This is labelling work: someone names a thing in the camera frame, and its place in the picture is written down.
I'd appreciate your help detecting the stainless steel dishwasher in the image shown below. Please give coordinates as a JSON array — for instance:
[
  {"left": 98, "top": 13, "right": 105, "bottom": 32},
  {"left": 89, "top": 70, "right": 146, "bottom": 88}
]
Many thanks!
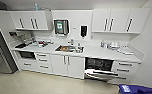
[{"left": 83, "top": 57, "right": 116, "bottom": 83}]

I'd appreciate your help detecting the chrome sink faucet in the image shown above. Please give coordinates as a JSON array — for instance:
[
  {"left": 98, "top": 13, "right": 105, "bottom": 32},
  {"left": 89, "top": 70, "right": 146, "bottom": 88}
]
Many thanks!
[{"left": 68, "top": 38, "right": 76, "bottom": 47}]

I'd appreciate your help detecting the black soap dispenser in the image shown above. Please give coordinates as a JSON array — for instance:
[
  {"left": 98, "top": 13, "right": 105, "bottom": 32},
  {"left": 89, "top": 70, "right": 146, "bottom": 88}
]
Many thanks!
[{"left": 80, "top": 25, "right": 89, "bottom": 39}]

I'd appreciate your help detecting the steel kitchen sink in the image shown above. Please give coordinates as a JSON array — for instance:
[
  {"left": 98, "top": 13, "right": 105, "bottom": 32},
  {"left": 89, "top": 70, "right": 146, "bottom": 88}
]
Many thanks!
[{"left": 54, "top": 44, "right": 85, "bottom": 55}]

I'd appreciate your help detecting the white two-door base cabinet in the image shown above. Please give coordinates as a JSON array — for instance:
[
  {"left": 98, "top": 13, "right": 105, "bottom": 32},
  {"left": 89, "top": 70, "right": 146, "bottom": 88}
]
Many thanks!
[{"left": 51, "top": 54, "right": 86, "bottom": 80}]

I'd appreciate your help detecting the steel paper towel dispenser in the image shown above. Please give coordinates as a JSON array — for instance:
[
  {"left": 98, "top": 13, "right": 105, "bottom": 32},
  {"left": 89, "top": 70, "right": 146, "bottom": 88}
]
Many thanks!
[{"left": 53, "top": 18, "right": 70, "bottom": 36}]

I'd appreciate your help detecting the blue dish soap bottle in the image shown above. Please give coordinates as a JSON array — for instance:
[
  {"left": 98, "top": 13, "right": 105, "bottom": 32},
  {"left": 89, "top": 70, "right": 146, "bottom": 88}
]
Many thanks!
[{"left": 100, "top": 40, "right": 105, "bottom": 48}]

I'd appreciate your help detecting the white drawer unit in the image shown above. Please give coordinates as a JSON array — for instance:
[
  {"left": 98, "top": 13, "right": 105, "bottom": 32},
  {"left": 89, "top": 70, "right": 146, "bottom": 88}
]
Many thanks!
[
  {"left": 34, "top": 52, "right": 54, "bottom": 74},
  {"left": 110, "top": 60, "right": 140, "bottom": 85}
]

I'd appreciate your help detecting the stack of white plates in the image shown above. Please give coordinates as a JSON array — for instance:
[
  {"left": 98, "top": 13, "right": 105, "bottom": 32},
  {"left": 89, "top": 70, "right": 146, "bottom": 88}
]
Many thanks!
[{"left": 106, "top": 41, "right": 121, "bottom": 50}]

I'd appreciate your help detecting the white dish towel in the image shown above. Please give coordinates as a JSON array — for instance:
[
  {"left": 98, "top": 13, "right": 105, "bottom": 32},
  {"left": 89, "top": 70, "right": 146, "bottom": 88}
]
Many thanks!
[{"left": 117, "top": 48, "right": 135, "bottom": 56}]

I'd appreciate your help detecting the black built-in microwave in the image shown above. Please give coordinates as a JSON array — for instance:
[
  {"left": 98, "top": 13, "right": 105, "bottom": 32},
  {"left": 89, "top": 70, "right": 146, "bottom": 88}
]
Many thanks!
[{"left": 17, "top": 50, "right": 36, "bottom": 61}]

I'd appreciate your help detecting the pale blue spray bottle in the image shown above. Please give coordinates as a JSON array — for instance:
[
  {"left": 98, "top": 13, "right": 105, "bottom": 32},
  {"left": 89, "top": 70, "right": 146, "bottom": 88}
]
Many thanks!
[{"left": 34, "top": 3, "right": 40, "bottom": 11}]

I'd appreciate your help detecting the stainless steel refrigerator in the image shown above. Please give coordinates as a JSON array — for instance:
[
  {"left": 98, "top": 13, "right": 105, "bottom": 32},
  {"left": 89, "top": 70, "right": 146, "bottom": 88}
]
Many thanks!
[{"left": 0, "top": 13, "right": 20, "bottom": 75}]

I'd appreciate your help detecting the blue lidded recycling bin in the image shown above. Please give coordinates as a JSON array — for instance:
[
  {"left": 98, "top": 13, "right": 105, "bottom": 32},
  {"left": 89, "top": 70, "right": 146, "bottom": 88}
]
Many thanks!
[{"left": 117, "top": 83, "right": 152, "bottom": 94}]

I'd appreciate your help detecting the white wall cabinet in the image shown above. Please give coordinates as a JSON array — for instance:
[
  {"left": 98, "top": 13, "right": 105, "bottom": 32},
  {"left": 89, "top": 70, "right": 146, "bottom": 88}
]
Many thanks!
[
  {"left": 91, "top": 8, "right": 151, "bottom": 35},
  {"left": 10, "top": 10, "right": 53, "bottom": 32}
]

